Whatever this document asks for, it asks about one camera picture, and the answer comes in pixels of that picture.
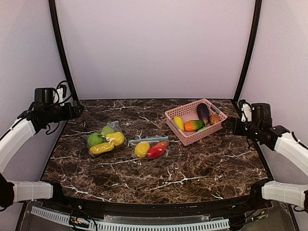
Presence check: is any pink perforated plastic basket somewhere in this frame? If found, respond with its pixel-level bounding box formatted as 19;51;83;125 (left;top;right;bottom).
165;99;227;146

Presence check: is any clear zip bag yellow slider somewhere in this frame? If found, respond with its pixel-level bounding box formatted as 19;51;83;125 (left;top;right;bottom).
82;121;127;157

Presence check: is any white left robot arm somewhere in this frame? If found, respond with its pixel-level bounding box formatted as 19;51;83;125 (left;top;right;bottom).
0;85;84;211

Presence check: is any small yellow toy lemon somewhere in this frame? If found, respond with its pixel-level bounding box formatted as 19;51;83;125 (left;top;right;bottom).
105;131;125;147

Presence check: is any black front frame rail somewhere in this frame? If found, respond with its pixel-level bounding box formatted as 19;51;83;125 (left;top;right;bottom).
36;195;273;218

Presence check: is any brown toy potato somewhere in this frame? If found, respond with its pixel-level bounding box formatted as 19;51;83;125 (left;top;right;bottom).
209;114;221;125

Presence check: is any black corner frame post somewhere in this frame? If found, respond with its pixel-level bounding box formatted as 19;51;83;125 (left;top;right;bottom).
233;0;262;103
48;0;79;101

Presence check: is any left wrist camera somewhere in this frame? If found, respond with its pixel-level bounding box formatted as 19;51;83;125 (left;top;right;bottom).
53;80;72;106

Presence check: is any yellow toy banana piece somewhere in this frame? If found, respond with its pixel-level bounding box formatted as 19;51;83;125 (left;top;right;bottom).
173;116;185;132

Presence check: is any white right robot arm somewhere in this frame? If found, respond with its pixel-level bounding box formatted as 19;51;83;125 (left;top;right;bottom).
223;100;308;212

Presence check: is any dark purple toy fruit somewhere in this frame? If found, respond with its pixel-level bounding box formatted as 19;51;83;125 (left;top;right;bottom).
197;103;210;123

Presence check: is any white slotted cable duct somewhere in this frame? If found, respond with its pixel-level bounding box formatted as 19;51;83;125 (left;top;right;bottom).
31;206;230;231

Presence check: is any green orange toy mango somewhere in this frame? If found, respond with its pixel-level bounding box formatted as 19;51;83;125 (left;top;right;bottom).
184;120;205;132

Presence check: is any yellow toy fruit front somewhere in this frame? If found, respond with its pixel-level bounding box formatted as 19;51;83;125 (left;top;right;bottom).
134;142;151;158

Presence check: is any black left corner frame post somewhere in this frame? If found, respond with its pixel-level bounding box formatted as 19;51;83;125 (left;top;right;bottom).
48;0;79;101

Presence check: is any red orange toy mango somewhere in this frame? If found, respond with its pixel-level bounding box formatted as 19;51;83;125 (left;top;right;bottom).
147;141;168;159

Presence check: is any black right corner frame post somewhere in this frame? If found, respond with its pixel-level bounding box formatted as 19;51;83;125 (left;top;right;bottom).
233;0;262;103

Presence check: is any green toy lime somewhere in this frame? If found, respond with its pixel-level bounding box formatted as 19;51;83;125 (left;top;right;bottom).
101;126;115;137
88;132;103;147

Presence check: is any large yellow toy fruit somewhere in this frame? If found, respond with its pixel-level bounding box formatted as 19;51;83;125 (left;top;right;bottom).
90;142;115;155

